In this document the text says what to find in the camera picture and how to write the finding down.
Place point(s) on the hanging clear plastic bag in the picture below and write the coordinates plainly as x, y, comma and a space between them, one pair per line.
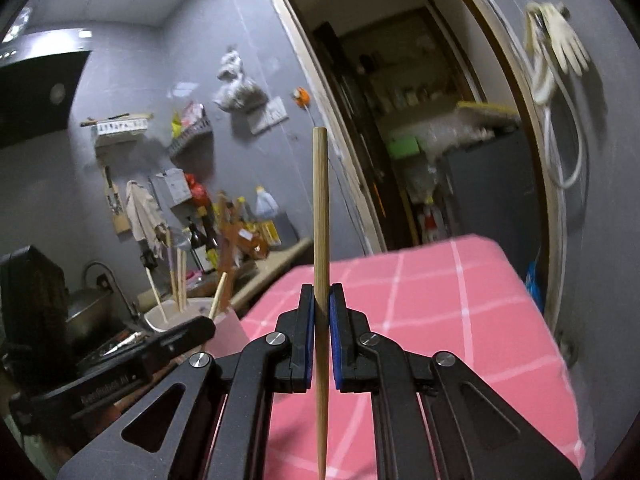
237, 85

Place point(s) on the hanging beige rag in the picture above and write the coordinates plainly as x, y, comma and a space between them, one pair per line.
145, 215

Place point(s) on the wooden knife holder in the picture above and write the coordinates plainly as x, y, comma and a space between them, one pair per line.
117, 205

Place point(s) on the dark sauce bottle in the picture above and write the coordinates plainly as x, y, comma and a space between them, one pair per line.
202, 245

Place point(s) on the clear plastic jug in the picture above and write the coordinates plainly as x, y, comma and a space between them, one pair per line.
266, 205

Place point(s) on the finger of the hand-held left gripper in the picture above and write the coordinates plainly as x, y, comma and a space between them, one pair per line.
185, 340

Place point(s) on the light tapered chopstick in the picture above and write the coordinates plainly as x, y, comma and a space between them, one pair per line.
320, 210
218, 295
173, 270
156, 292
183, 280

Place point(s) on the red plastic bag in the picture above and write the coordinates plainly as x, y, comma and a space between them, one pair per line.
196, 190

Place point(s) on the white wall rack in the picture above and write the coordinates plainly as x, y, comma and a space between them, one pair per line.
117, 127

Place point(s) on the white wall box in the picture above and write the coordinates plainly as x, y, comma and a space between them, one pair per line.
172, 187

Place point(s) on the white wall outlet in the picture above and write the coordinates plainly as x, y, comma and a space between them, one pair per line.
270, 115

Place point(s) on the pink checkered tablecloth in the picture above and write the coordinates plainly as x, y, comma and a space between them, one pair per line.
425, 310

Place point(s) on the green box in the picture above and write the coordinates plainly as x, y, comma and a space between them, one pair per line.
403, 146

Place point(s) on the brown packet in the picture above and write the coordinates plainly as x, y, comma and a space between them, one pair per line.
245, 242

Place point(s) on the bundle of bamboo chopsticks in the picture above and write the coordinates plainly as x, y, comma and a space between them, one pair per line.
280, 255

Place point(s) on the red and white bottle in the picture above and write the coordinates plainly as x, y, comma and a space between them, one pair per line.
432, 222

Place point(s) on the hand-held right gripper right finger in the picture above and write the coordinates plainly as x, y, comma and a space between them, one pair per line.
336, 345

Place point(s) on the orange wall hook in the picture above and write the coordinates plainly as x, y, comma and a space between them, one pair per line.
301, 96

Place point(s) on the black range hood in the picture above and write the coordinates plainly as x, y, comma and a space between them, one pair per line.
40, 90

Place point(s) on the wooden door frame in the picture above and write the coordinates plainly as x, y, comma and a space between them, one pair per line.
345, 160

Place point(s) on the white perforated chopstick holder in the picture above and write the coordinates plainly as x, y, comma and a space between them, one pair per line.
165, 317

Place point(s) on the grey cabinet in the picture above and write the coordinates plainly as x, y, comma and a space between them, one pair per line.
490, 195

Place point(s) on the yellow scrub brush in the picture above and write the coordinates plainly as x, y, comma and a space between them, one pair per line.
487, 112

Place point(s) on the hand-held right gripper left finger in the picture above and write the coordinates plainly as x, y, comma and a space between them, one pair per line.
307, 340

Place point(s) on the metal faucet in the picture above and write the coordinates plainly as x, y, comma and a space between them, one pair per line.
117, 285

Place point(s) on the blue bag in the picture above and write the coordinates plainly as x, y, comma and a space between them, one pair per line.
534, 282

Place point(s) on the cream rubber glove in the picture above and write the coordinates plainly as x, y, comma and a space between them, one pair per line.
565, 40

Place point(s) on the steel pot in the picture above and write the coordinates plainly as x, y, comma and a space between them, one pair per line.
92, 315

